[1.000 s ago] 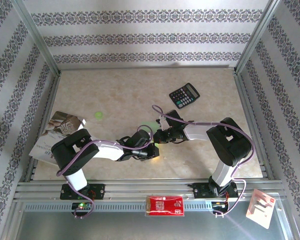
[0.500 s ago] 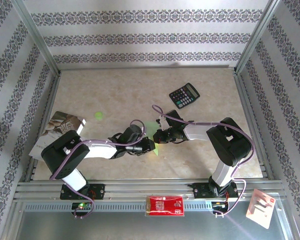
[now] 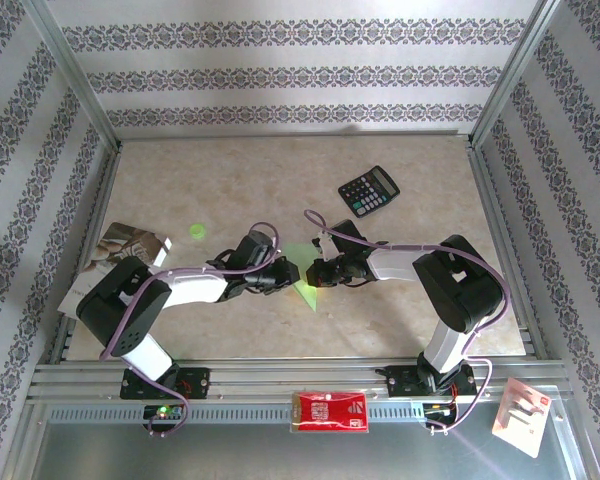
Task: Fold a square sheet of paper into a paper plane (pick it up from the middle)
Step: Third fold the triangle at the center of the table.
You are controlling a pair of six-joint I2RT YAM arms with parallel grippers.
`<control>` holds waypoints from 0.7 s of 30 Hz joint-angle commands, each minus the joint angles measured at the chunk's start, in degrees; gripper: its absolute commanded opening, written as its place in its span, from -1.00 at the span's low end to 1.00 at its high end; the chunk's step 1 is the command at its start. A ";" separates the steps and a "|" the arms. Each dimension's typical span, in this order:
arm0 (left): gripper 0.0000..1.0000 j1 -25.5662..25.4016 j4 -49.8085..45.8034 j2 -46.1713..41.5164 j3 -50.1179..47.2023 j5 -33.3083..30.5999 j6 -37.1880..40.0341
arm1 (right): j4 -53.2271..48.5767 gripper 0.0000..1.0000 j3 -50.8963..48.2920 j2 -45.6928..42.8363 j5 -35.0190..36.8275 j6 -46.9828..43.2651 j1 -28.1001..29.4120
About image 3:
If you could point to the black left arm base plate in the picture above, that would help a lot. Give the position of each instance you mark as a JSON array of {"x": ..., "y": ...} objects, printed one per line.
[{"x": 195, "y": 382}]

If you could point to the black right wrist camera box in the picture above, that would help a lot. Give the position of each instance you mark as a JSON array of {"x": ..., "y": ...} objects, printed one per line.
[{"x": 347, "y": 235}]

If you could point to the thin aluminium rail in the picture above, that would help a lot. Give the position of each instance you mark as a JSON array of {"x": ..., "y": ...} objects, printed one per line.
[{"x": 290, "y": 135}]

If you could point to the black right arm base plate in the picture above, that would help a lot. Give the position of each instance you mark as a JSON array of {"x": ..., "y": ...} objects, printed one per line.
[{"x": 400, "y": 382}]

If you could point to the red card package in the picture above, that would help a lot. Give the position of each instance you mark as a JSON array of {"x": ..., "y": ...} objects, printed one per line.
[{"x": 330, "y": 412}]

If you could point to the small circuit board green light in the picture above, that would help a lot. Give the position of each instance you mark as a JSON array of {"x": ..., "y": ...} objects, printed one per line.
[{"x": 164, "y": 411}]

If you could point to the black desk calculator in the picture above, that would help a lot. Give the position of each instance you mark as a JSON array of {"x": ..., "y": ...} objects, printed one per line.
[{"x": 367, "y": 192}]

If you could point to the light green paper sheet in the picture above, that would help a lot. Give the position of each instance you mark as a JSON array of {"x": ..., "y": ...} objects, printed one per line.
[{"x": 307, "y": 295}]

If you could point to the wide aluminium base rail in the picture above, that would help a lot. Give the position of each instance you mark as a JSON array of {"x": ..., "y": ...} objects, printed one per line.
[{"x": 290, "y": 372}]

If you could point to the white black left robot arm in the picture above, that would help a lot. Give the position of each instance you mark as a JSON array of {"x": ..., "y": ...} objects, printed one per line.
[{"x": 130, "y": 300}]

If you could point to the white picture book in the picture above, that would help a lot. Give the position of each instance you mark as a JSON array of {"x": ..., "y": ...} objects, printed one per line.
[{"x": 115, "y": 245}]

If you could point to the aluminium side rail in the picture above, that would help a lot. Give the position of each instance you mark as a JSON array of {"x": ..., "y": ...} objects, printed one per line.
[
  {"x": 100, "y": 200},
  {"x": 500, "y": 225}
]

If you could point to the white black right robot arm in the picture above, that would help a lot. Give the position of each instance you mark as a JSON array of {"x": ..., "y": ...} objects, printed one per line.
[{"x": 455, "y": 285}]

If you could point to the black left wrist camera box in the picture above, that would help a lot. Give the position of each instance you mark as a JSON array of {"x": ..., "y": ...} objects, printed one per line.
[{"x": 255, "y": 250}]

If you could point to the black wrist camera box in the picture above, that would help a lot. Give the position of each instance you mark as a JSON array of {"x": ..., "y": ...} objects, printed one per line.
[
  {"x": 255, "y": 250},
  {"x": 347, "y": 235}
]

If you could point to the aluminium frame post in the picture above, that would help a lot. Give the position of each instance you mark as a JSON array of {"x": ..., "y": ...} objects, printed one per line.
[
  {"x": 75, "y": 75},
  {"x": 515, "y": 65}
]

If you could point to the clear tape roll green core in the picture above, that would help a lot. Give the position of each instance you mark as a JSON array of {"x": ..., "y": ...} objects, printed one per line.
[{"x": 197, "y": 231}]

